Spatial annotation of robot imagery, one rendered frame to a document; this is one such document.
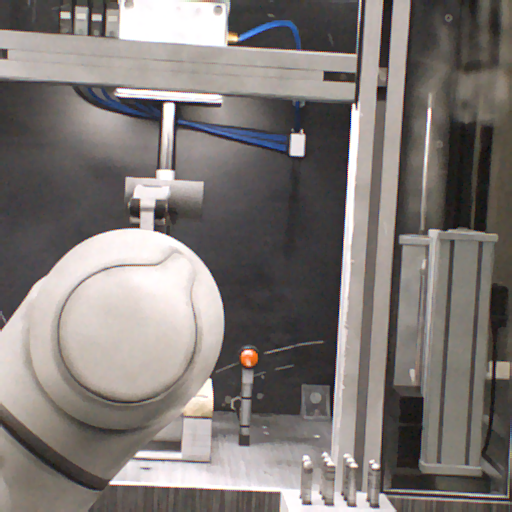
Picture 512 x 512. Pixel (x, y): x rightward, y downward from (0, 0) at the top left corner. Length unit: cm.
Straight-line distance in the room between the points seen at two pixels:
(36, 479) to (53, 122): 104
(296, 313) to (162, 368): 107
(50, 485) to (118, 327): 11
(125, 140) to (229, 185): 14
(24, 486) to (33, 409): 4
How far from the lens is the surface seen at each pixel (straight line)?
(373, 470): 120
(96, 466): 74
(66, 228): 173
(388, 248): 131
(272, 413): 175
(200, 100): 147
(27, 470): 73
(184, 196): 148
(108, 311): 67
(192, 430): 143
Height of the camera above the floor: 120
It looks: 3 degrees down
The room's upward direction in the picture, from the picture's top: 3 degrees clockwise
